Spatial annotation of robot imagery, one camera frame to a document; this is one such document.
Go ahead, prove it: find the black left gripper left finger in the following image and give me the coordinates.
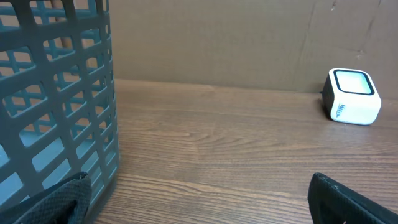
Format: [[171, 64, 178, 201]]
[[1, 172, 92, 224]]

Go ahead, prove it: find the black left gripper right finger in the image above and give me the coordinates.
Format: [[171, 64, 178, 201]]
[[307, 172, 397, 224]]

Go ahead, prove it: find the white barcode scanner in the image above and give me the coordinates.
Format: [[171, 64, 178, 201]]
[[322, 68, 381, 126]]

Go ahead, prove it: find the grey plastic lattice basket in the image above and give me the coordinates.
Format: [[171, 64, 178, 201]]
[[1, 0, 120, 223]]

